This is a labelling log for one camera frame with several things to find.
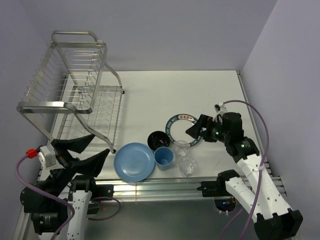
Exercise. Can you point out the black and tan bowl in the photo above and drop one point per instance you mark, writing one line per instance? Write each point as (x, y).
(158, 139)

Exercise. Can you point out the blue plastic cup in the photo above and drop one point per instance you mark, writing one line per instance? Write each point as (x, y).
(164, 158)

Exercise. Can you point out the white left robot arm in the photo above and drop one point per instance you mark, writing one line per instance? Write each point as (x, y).
(47, 210)

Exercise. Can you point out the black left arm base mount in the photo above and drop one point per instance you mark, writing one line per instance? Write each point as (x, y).
(105, 190)

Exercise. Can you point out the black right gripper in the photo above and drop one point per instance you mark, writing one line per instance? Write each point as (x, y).
(203, 121)

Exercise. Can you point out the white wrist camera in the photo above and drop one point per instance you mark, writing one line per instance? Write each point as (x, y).
(220, 109)
(47, 156)

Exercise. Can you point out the blue plastic plate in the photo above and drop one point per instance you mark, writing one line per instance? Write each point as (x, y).
(134, 162)

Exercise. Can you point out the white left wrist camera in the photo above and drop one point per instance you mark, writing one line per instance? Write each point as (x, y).
(47, 156)

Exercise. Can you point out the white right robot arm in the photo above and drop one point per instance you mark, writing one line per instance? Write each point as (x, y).
(272, 216)

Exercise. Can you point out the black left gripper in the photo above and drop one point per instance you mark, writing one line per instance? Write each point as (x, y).
(90, 165)

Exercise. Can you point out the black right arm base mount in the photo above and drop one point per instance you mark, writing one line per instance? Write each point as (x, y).
(214, 189)

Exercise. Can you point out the white plate with dark rim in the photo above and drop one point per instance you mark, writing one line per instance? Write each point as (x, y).
(176, 128)

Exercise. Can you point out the steel two-tier dish rack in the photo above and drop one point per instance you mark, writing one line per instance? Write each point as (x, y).
(74, 91)

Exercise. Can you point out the clear glass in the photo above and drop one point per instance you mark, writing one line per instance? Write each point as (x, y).
(187, 166)
(181, 148)

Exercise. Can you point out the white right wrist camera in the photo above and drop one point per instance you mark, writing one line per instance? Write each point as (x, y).
(220, 109)

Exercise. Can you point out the aluminium front rail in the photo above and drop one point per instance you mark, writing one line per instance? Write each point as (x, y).
(169, 185)

